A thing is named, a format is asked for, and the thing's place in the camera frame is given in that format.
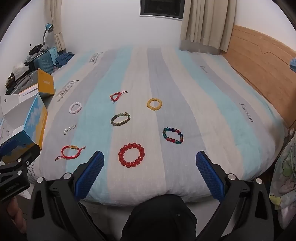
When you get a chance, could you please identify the yellow cardboard box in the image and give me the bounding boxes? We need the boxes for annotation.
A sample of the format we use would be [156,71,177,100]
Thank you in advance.
[18,68,56,99]

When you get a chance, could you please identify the green brown bead bracelet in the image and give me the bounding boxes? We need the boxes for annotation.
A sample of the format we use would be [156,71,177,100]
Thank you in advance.
[110,112,131,127]

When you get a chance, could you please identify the teal suitcase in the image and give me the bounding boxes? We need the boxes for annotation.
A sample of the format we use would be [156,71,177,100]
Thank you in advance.
[28,49,57,75]

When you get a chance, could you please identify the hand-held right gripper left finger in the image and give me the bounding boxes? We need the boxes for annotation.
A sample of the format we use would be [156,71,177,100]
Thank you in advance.
[26,151,109,241]

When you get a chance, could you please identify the grey cloth pile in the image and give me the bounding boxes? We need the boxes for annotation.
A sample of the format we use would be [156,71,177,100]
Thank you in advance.
[23,44,51,66]

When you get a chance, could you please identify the blue clothes pile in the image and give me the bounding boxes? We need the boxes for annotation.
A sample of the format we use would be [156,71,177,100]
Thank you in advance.
[55,52,75,68]

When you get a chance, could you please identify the teal desk lamp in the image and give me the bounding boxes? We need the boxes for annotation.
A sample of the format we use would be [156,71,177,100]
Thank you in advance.
[43,22,54,46]

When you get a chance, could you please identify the red cord bracelet pink tails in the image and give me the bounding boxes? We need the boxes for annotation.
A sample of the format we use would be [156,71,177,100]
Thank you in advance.
[109,90,128,102]

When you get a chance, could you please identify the white bead bracelet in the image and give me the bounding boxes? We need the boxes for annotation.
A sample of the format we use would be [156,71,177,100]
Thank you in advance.
[69,102,82,114]

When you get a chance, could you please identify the blue and yellow box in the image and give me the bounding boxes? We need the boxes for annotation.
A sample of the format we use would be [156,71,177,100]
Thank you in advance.
[0,94,48,164]

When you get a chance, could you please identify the striped bed sheet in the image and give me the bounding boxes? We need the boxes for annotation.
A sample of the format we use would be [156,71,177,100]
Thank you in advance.
[30,45,286,207]

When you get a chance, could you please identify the multicoloured glass bead bracelet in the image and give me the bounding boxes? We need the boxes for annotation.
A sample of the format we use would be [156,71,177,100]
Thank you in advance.
[162,127,184,145]

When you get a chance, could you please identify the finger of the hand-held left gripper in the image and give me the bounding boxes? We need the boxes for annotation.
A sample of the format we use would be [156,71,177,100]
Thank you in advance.
[0,142,16,157]
[9,143,40,165]

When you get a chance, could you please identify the dark window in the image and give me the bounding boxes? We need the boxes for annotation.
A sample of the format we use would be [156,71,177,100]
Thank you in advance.
[140,0,186,21]

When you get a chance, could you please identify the red cord bracelet brown tails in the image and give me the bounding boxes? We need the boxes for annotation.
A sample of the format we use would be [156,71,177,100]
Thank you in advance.
[55,145,85,162]

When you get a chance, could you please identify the beige curtain with grey hem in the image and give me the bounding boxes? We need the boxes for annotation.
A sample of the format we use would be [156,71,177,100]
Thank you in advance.
[180,0,236,55]

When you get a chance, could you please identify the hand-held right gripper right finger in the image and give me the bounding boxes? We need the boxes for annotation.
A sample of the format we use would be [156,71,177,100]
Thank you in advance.
[194,151,275,241]

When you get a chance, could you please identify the person's left hand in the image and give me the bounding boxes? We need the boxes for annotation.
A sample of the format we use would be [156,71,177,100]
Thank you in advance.
[6,199,27,234]

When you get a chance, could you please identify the person's dark trousers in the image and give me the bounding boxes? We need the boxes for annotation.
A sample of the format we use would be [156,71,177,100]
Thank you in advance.
[121,194,198,241]

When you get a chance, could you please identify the short pearl bead string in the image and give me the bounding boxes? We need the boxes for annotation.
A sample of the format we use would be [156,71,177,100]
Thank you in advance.
[62,124,76,135]

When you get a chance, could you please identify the grey suitcase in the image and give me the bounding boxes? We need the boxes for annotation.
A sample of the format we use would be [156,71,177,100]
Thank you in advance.
[5,69,40,95]

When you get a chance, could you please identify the wooden headboard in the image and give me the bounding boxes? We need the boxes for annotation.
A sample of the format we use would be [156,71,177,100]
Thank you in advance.
[220,24,296,130]

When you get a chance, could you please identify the red bead bracelet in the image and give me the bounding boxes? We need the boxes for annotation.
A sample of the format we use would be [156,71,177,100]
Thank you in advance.
[118,142,145,168]

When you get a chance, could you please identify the yellow bead bracelet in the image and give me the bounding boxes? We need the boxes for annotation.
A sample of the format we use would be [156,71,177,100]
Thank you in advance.
[146,98,163,110]

